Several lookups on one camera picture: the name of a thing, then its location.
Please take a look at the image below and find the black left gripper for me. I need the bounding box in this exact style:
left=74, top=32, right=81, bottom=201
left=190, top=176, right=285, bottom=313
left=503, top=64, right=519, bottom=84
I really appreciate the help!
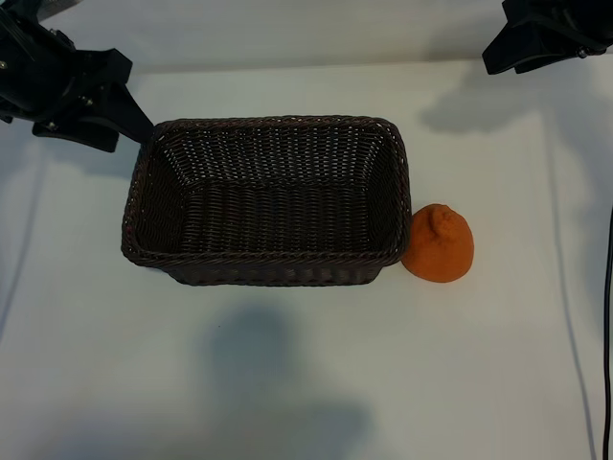
left=0, top=28, right=155, bottom=153

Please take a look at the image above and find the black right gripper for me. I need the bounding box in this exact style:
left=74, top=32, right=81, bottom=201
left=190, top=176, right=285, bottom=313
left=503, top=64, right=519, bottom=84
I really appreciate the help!
left=481, top=0, right=613, bottom=77

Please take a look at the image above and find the dark brown woven wicker basket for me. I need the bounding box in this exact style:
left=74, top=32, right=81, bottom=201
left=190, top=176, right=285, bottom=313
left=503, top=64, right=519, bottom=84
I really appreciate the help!
left=119, top=113, right=414, bottom=288

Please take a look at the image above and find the orange citrus fruit with knob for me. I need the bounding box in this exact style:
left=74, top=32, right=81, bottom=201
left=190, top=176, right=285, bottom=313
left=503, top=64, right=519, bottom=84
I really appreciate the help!
left=400, top=202, right=476, bottom=284

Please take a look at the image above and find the thin black cable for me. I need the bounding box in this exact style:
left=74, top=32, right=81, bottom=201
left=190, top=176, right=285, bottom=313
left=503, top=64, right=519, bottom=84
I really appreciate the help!
left=600, top=203, right=613, bottom=460

